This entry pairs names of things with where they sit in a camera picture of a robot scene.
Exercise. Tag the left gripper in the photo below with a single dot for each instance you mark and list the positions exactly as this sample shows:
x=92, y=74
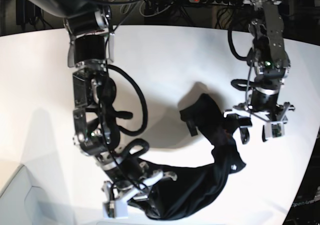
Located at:
x=278, y=116

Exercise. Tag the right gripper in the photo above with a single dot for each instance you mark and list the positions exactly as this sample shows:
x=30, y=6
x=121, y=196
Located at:
x=123, y=191

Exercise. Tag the black t-shirt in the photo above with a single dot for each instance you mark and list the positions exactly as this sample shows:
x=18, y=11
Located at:
x=195, y=187

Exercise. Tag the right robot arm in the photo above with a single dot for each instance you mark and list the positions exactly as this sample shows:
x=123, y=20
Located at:
x=116, y=149

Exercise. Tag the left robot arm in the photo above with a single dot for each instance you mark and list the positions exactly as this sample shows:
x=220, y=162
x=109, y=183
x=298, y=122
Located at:
x=269, y=61

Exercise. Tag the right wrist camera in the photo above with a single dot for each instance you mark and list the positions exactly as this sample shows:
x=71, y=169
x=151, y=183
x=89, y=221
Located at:
x=115, y=209

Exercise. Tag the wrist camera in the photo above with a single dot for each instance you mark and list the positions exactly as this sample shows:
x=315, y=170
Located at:
x=274, y=129
x=115, y=209

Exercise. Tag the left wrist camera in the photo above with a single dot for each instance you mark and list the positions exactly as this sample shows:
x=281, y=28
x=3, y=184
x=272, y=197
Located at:
x=274, y=129

